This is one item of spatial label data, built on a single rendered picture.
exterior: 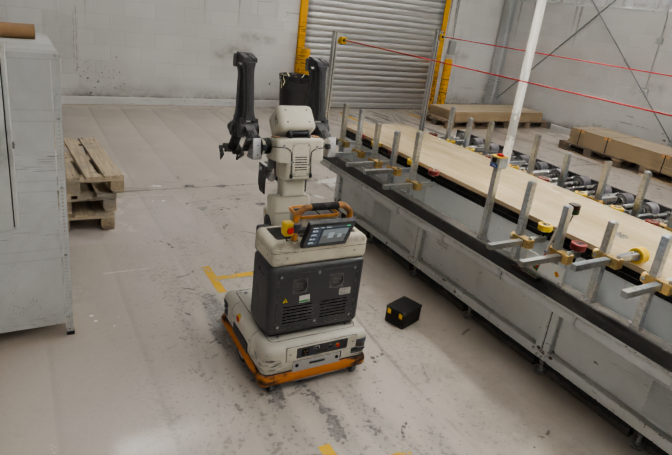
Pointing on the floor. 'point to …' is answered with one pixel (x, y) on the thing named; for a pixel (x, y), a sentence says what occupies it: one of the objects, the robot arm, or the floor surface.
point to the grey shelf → (36, 194)
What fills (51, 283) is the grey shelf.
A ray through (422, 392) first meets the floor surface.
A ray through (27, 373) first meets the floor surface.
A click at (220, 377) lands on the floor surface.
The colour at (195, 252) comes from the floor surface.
